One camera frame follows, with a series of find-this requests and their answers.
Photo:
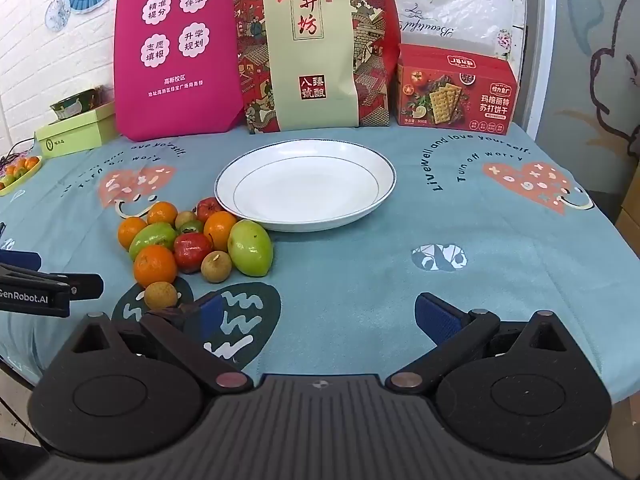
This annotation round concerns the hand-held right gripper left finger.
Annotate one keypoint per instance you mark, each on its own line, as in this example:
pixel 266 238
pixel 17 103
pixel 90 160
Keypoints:
pixel 210 315

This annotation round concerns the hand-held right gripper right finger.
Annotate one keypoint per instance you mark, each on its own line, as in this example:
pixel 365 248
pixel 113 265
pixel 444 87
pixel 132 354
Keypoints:
pixel 437 317

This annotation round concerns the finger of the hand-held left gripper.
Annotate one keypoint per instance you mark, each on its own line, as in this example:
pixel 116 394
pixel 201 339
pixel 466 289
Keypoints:
pixel 87 286
pixel 20 260

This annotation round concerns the red wax apple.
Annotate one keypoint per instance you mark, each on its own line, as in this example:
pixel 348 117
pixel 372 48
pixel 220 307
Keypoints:
pixel 192 252
pixel 209 208

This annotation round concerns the orange mandarin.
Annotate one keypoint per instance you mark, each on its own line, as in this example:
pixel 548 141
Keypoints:
pixel 131 231
pixel 162 212
pixel 220 230
pixel 155 266

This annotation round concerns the large green jujube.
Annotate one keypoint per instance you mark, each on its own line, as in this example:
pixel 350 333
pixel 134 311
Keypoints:
pixel 152 239
pixel 250 247

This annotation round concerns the small green citrus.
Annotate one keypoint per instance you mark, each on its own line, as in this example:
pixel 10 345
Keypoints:
pixel 192 228

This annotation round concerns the white plate with dark rim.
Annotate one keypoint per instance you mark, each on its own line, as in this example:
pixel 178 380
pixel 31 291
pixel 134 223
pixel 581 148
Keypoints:
pixel 305 187

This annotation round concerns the pile of small fruits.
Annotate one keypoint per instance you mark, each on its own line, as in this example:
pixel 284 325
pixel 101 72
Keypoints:
pixel 20 167

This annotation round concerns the teal printed tablecloth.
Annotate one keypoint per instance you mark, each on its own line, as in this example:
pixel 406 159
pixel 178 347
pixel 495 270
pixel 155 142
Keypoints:
pixel 375 270

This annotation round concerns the yellow tray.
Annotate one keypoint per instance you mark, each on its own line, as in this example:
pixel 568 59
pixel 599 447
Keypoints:
pixel 27 176

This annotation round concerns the light green box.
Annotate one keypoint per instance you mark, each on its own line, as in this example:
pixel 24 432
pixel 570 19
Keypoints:
pixel 75 135

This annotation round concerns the green patterned bowl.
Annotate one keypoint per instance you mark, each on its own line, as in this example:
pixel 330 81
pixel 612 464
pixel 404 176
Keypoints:
pixel 80 102

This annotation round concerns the pink tote bag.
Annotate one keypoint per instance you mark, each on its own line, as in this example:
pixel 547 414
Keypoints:
pixel 175 100

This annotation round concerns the cardboard box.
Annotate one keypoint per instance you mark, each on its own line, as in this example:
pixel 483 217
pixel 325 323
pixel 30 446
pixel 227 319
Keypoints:
pixel 630 215

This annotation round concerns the red cracker box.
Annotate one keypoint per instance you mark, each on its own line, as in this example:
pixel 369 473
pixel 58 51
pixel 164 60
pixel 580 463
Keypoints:
pixel 455 95

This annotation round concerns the small pale paper fan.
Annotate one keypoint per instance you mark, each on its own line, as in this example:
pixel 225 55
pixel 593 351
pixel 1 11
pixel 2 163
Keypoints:
pixel 59 12

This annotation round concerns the red and green gift bag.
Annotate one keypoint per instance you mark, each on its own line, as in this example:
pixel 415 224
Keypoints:
pixel 310 85

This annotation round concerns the white floral bag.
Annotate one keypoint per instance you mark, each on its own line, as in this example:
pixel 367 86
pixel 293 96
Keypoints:
pixel 450 10

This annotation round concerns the cartoon wall decal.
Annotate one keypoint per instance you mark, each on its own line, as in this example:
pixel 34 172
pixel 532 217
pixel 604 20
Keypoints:
pixel 610 75

